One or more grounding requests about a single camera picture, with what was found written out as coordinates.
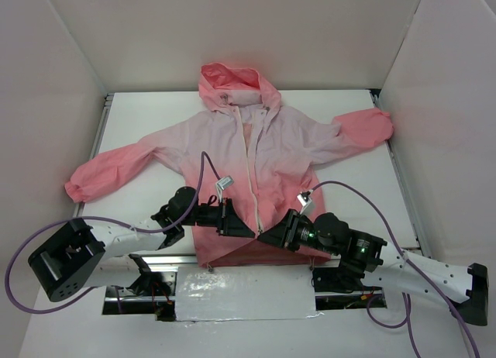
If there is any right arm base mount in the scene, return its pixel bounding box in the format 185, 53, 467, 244
311, 267, 386, 311

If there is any white foil-taped panel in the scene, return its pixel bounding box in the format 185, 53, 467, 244
175, 265, 318, 322

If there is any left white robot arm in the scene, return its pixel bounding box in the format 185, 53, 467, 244
28, 187, 255, 302

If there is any pink gradient hooded jacket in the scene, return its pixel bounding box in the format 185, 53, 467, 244
64, 62, 395, 268

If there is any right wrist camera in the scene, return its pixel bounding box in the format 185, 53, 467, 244
297, 191, 315, 216

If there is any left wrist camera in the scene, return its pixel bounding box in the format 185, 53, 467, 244
215, 176, 234, 191

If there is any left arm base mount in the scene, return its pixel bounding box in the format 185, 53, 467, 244
102, 254, 177, 322

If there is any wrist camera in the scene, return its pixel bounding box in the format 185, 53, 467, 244
215, 176, 234, 191
297, 191, 315, 216

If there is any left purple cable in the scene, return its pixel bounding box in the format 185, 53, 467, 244
5, 151, 222, 315

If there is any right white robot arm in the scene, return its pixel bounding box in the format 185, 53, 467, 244
257, 210, 489, 326

